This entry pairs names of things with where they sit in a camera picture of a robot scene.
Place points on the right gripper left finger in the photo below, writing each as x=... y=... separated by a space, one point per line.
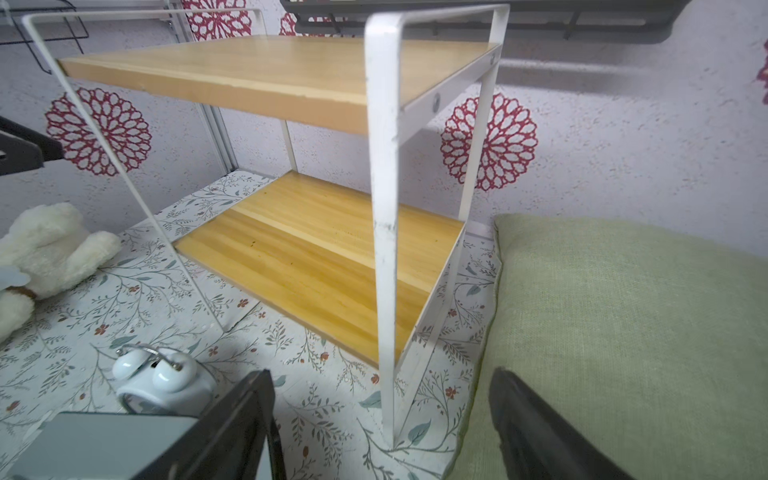
x=228 y=432

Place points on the grey wall-mounted metal shelf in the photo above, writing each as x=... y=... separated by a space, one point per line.
x=623 y=22

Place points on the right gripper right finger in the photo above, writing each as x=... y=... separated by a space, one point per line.
x=536 y=441

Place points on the white plush teddy bear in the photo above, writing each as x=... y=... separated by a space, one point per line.
x=47 y=250

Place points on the white twin-bell alarm clock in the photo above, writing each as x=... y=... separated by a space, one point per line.
x=161 y=380

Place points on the green pillow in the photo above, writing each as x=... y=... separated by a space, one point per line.
x=652 y=344

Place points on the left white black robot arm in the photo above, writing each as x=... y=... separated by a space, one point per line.
x=24 y=149

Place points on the wooden two-tier white-frame shelf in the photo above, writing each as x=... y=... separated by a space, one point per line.
x=359 y=269

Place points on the black wire wall rack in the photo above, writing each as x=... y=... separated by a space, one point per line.
x=70 y=30

